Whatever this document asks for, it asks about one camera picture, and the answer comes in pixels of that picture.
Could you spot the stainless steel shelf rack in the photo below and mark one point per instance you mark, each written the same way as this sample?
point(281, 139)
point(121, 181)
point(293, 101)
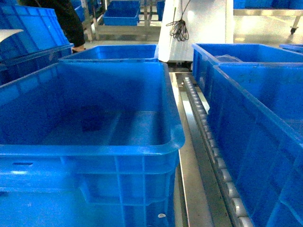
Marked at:
point(204, 194)

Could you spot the empty blue bin left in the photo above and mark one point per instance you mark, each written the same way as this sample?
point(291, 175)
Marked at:
point(86, 144)

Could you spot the empty blue bin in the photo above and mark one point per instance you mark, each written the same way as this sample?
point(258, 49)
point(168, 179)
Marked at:
point(256, 118)
point(86, 144)

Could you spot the empty blue bin right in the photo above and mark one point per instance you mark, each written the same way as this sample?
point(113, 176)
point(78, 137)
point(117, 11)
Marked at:
point(256, 118)

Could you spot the white pillar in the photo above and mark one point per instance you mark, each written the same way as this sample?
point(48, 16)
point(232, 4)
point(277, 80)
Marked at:
point(207, 21)

